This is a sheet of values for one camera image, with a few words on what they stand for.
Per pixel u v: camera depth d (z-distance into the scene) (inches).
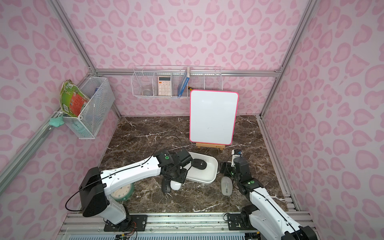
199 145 39.2
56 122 24.4
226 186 32.3
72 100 28.7
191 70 36.5
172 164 21.7
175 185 29.9
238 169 24.9
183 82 34.6
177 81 38.6
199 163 35.1
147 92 38.5
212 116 34.8
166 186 32.4
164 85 37.4
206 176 35.2
